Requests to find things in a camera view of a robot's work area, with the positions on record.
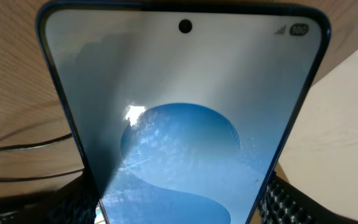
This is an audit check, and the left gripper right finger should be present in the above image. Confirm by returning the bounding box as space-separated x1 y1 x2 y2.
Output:
258 174 358 224

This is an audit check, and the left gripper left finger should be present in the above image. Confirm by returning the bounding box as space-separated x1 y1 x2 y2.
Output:
0 173 100 224

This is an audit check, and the black USB charging cable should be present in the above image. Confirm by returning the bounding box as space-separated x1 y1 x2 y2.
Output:
0 133 85 184

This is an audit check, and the blue Samsung Galaxy smartphone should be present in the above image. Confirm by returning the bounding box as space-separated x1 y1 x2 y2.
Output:
35 1 331 223

